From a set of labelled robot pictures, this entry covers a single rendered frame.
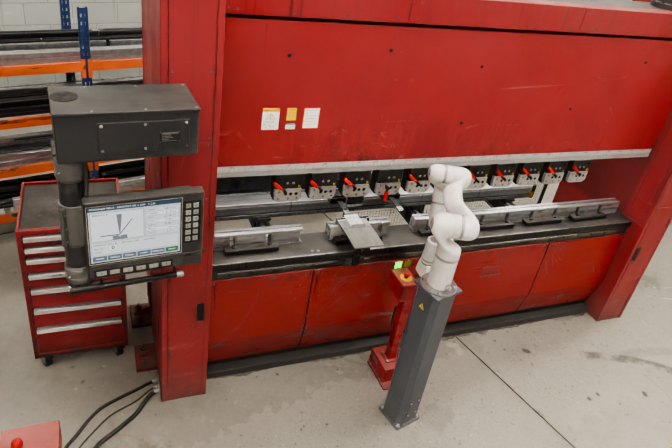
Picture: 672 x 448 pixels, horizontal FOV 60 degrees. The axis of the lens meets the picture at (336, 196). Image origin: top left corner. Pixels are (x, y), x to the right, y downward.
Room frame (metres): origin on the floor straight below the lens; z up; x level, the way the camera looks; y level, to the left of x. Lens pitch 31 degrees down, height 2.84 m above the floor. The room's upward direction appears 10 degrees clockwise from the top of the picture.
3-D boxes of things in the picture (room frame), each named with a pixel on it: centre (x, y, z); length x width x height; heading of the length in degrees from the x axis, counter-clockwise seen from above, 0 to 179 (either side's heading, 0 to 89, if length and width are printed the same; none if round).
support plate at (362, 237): (2.77, -0.17, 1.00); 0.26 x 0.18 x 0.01; 26
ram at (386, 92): (3.19, -0.70, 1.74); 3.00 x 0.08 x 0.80; 116
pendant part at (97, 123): (1.95, 0.82, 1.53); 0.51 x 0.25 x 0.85; 121
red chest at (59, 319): (2.57, 1.39, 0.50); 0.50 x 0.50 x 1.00; 26
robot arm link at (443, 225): (2.42, -0.56, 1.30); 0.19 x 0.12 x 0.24; 93
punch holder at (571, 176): (3.58, -1.53, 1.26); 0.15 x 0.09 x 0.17; 116
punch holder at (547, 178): (3.50, -1.35, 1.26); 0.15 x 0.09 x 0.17; 116
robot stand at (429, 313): (2.42, -0.60, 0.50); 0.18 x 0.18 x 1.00; 40
